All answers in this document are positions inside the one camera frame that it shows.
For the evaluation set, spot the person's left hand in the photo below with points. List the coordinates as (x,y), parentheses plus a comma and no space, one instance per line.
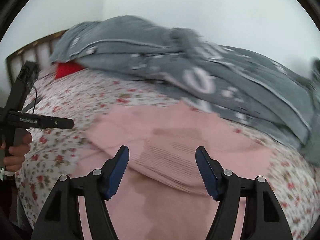
(17,153)

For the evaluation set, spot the grey floral blanket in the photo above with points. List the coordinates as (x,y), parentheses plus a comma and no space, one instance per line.
(240,85)

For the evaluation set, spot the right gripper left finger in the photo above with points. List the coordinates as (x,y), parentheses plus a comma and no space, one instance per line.
(60,215)

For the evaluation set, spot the pink knit sweater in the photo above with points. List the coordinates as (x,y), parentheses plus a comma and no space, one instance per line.
(162,195)

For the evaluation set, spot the wooden bed headboard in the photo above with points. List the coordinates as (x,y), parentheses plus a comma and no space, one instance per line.
(37,51)

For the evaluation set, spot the red pillow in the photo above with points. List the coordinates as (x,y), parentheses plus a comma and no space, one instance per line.
(68,68)

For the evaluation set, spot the floral bed sheet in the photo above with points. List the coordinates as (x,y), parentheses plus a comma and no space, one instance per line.
(88,94)

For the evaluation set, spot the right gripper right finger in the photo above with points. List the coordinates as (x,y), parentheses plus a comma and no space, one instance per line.
(263,218)

